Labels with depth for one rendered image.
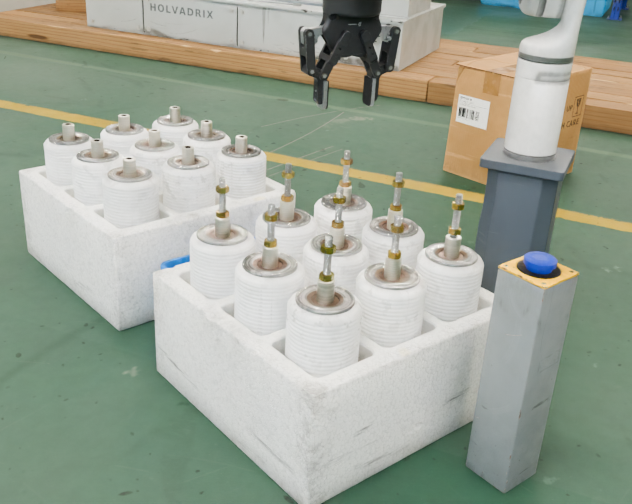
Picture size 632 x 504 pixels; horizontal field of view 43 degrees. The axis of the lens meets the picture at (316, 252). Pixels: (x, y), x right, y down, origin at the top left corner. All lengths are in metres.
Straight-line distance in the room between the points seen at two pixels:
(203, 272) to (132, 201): 0.27
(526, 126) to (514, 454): 0.59
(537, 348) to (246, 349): 0.37
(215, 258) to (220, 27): 2.29
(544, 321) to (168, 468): 0.53
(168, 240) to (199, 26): 2.09
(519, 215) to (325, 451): 0.63
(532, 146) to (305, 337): 0.63
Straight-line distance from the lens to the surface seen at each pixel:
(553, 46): 1.40
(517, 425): 1.07
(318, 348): 0.99
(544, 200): 1.45
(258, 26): 3.28
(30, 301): 1.56
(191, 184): 1.44
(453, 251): 1.15
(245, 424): 1.12
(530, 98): 1.42
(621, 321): 1.62
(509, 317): 1.01
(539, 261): 0.99
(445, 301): 1.14
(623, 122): 2.88
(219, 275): 1.15
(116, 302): 1.40
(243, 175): 1.50
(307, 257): 1.14
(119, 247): 1.36
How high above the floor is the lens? 0.74
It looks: 25 degrees down
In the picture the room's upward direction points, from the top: 3 degrees clockwise
